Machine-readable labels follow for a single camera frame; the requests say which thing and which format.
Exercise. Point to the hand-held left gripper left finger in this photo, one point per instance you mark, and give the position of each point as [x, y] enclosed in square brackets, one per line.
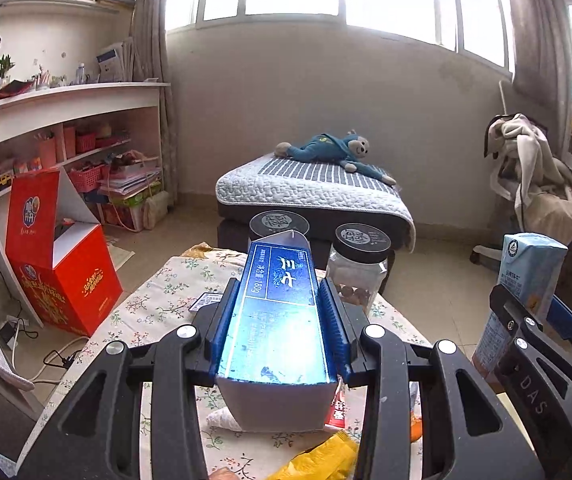
[227, 320]

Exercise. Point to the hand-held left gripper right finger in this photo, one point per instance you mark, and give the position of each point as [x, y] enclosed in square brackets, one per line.
[335, 322]

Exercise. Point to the blue toothpaste box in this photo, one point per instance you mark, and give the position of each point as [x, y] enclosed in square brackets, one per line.
[276, 320]

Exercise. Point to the light blue milk carton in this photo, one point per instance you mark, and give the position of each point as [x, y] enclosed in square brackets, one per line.
[530, 265]

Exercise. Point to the red and white packet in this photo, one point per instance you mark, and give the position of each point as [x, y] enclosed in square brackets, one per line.
[337, 412]

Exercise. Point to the yellow packet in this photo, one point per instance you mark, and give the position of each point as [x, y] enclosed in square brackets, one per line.
[316, 460]

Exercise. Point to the floral tablecloth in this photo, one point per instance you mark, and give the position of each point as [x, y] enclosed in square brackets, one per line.
[166, 295]

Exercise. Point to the clear jar with black lid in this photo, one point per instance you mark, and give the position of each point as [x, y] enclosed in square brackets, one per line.
[278, 221]
[360, 260]

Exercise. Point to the white office chair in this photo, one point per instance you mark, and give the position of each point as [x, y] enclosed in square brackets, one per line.
[485, 252]

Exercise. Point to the dark grey ottoman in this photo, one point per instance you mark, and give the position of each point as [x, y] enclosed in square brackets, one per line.
[231, 235]

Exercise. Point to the white crumpled tissue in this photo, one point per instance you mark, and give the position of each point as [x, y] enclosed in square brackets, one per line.
[221, 420]

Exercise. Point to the grey striped quilt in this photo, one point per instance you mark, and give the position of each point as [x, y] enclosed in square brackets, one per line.
[291, 190]

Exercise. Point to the red cardboard box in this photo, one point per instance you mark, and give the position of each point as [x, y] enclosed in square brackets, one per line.
[81, 285]

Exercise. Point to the beige blanket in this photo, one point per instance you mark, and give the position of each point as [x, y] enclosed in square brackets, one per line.
[530, 160]

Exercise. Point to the pile of papers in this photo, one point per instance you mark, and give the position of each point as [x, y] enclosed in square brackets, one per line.
[131, 175]

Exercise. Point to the blue plush monkey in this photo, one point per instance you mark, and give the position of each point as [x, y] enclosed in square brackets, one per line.
[331, 147]

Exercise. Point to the pink plastic basket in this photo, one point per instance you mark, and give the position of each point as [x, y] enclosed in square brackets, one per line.
[86, 179]

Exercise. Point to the white power strip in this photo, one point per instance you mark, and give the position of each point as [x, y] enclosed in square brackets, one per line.
[11, 332]

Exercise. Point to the red plastic basket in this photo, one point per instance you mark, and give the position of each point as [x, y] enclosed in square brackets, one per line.
[86, 143]

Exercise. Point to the patterned grey curtain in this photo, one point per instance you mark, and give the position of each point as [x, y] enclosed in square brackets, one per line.
[535, 35]
[153, 60]

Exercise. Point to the white bookshelf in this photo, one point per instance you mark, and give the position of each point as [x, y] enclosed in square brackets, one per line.
[66, 94]

